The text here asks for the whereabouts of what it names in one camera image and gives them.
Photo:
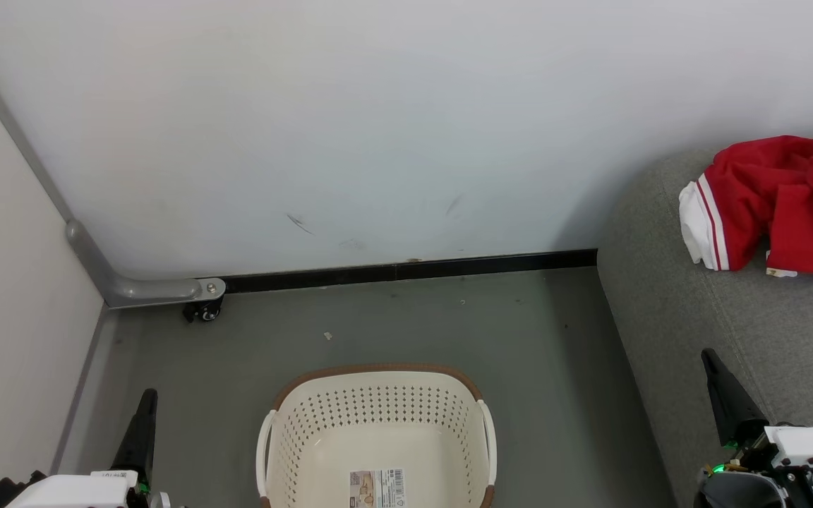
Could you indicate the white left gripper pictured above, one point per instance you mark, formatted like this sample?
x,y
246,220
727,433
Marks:
x,y
75,492

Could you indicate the red and white jersey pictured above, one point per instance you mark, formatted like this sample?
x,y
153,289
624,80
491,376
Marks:
x,y
752,197

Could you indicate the grey fabric sofa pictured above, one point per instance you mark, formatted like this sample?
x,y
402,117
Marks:
x,y
660,282

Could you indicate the small black caster wheel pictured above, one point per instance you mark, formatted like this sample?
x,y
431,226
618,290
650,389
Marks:
x,y
203,310

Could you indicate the cream perforated laundry basket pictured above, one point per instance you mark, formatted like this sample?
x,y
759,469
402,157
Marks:
x,y
378,402

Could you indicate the paper barcode label sticker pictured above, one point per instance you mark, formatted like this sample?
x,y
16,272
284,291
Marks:
x,y
377,488

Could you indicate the black baseboard strip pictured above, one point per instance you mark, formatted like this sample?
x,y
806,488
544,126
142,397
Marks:
x,y
413,269

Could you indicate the grey metal frame tube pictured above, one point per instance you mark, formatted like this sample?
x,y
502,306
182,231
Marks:
x,y
152,290

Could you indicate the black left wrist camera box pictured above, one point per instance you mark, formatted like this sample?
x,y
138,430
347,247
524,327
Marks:
x,y
4,494

